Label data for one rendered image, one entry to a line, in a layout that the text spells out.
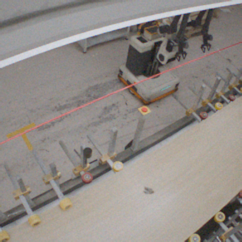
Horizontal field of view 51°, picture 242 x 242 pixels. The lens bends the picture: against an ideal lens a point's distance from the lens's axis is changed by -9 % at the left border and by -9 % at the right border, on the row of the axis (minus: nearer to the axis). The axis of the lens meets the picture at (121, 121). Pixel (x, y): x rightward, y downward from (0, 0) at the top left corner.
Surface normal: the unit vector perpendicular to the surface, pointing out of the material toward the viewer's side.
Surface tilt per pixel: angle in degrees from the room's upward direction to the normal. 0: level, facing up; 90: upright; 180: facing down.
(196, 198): 0
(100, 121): 0
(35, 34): 61
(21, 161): 0
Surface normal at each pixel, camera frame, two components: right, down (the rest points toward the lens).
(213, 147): 0.11, -0.63
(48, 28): 0.56, 0.28
